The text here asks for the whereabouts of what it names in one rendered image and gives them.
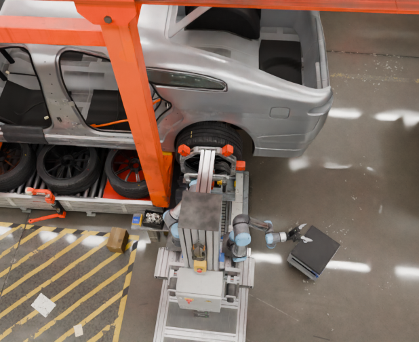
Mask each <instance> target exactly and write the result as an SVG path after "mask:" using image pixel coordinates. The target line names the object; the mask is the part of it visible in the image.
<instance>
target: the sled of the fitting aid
mask: <svg viewBox="0 0 419 342"><path fill-rule="evenodd" d="M236 175H237V171H235V174H234V175H233V176H230V177H229V180H228V181H227V194H226V195H222V200H224V201H235V194H236Z"/></svg>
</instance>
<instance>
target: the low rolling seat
mask: <svg viewBox="0 0 419 342"><path fill-rule="evenodd" d="M304 237H306V238H308V239H312V241H311V242H307V243H304V241H303V240H302V241H299V242H298V244H297V245H296V247H295V248H294V249H293V250H292V252H291V253H290V255H289V256H288V258H287V261H288V262H289V266H290V267H291V266H292V265H293V266H294V267H296V268H297V269H299V270H300V271H301V272H302V273H304V274H305V275H307V276H308V277H307V279H308V280H314V281H316V280H317V278H318V277H319V276H320V275H321V273H322V272H323V270H324V269H325V268H326V266H327V264H328V263H329V262H330V261H331V259H332V257H334V255H335V253H336V252H337V250H338V249H339V247H340V244H339V243H338V242H336V241H335V240H333V239H332V238H331V237H329V236H328V235H326V234H324V233H323V232H322V231H320V230H319V229H318V228H316V227H314V226H313V225H311V226H310V228H309V229H308V231H307V232H306V233H305V234H304Z"/></svg>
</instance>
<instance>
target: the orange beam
mask: <svg viewBox="0 0 419 342"><path fill-rule="evenodd" d="M0 43H32V44H50V45H84V46H102V47H106V44H105V40H104V37H103V34H102V29H101V27H100V25H97V24H92V23H91V22H90V21H88V20H87V19H85V18H54V17H35V16H0Z"/></svg>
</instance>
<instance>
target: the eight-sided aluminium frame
mask: <svg viewBox="0 0 419 342"><path fill-rule="evenodd" d="M201 150H210V151H215V155H219V156H220V157H222V158H224V159H225V160H227V161H229V162H230V163H232V166H231V175H228V176H233V175H234V174H235V169H236V163H237V158H236V157H235V156H234V155H229V156H228V157H226V156H224V155H223V154H222V148H220V147H200V146H198V147H194V148H192V149H191V150H190V155H187V156H186V157H184V156H183V155H180V167H181V172H183V173H185V174H186V173H198V172H196V171H194V170H192V169H190V168H189V167H187V166H186V164H185V160H186V159H188V158H190V157H192V156H194V155H196V154H201ZM219 174H221V175H227V172H226V171H224V172H221V173H219Z"/></svg>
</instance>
